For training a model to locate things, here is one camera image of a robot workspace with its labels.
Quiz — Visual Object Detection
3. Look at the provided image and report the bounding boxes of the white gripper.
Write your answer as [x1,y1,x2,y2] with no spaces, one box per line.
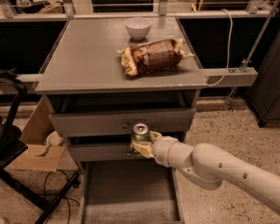
[132,131,179,167]

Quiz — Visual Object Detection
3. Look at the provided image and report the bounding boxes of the green soda can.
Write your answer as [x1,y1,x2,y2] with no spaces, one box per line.
[132,123,150,141]

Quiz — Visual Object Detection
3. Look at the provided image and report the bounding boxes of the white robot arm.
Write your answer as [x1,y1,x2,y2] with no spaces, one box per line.
[131,131,280,214]

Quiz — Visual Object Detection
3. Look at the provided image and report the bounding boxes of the top grey drawer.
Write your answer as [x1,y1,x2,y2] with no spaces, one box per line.
[49,108,195,137]

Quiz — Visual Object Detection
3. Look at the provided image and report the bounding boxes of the middle grey drawer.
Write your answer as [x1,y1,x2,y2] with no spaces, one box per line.
[67,143,145,162]

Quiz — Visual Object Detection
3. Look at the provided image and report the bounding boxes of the bottom grey open drawer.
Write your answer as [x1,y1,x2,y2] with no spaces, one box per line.
[77,159,185,224]

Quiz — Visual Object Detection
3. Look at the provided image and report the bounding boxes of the grey drawer cabinet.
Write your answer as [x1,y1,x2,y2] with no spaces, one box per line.
[33,16,208,224]

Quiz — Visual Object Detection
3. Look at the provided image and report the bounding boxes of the brown chip bag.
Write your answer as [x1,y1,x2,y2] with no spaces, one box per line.
[117,38,194,76]

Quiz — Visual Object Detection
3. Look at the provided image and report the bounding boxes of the cardboard box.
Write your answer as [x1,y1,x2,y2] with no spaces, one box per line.
[13,99,65,172]

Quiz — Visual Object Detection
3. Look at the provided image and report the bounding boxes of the white ceramic bowl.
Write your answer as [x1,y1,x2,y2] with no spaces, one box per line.
[124,17,152,40]

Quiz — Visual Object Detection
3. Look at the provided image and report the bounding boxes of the dark cabinet at right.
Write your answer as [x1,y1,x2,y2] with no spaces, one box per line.
[248,32,280,128]

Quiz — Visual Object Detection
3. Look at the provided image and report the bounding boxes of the metal support rod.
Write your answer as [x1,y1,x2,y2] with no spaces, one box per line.
[222,0,280,111]

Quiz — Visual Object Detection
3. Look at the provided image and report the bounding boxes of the black chair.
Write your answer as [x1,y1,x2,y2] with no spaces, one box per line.
[0,70,80,224]

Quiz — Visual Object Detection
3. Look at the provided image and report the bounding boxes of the black floor cable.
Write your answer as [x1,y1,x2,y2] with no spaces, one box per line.
[43,169,81,224]

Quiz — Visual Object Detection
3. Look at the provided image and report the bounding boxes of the white hanging cable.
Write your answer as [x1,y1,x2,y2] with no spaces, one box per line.
[206,8,234,88]

